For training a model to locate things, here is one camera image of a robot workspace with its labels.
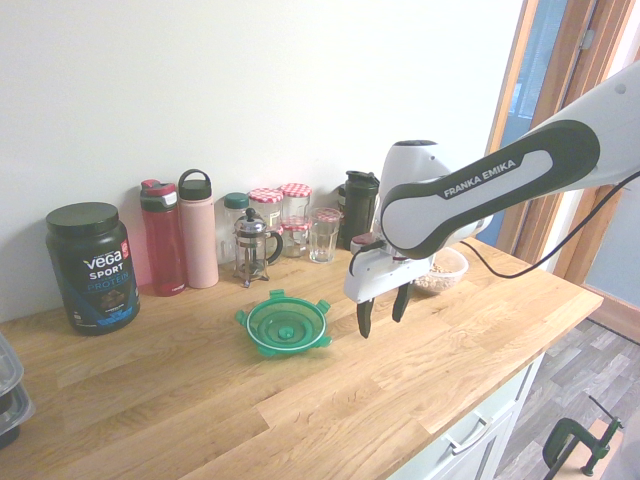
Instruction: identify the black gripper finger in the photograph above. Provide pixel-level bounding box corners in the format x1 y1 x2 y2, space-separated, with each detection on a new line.
391 281 415 325
355 297 375 341

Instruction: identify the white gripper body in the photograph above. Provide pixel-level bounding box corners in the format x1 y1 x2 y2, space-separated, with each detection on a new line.
343 243 433 305

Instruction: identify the green round container lid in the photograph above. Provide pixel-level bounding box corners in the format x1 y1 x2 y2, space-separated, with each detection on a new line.
234 288 334 359

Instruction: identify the clear plastic food container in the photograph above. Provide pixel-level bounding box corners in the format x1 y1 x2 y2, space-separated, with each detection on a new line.
413 247 470 296

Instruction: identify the small jar red checked lid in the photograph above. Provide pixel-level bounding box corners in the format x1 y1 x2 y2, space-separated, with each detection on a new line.
279 217 311 259

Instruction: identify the glass jar red checked lid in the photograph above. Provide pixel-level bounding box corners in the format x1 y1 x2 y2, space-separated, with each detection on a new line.
278 182 312 224
248 187 284 236

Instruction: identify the clear jar with green lid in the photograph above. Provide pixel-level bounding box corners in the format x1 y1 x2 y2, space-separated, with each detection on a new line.
219 192 250 265

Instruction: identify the clear drinking glass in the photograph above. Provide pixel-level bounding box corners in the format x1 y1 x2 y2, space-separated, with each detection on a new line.
308 206 344 265

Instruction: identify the dark green shaker bottle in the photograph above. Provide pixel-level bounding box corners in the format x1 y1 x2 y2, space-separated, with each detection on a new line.
337 169 381 251

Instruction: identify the glass French press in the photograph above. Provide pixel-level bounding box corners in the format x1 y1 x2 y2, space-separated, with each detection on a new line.
232 207 285 290

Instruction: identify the pale green cabinet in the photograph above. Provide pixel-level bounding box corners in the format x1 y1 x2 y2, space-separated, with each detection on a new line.
399 349 546 480

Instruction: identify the pink bottle with black cap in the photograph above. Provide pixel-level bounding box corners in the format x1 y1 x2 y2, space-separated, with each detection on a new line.
177 168 220 290

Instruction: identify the green metal clamp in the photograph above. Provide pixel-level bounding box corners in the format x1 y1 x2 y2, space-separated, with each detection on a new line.
542 395 624 480

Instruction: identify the red water bottle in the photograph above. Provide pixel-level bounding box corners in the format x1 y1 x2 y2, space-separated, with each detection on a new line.
138 178 189 298

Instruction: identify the blue door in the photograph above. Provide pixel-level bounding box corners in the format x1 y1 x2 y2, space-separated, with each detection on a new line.
474 0 571 246

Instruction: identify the black Vega protein tub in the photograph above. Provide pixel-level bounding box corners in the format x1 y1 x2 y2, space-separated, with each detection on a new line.
44 201 142 337

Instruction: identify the black cable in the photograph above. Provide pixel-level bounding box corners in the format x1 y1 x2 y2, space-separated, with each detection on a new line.
459 169 640 279

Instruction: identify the white drawer handle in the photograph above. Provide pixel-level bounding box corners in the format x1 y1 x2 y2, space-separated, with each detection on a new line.
442 417 494 454

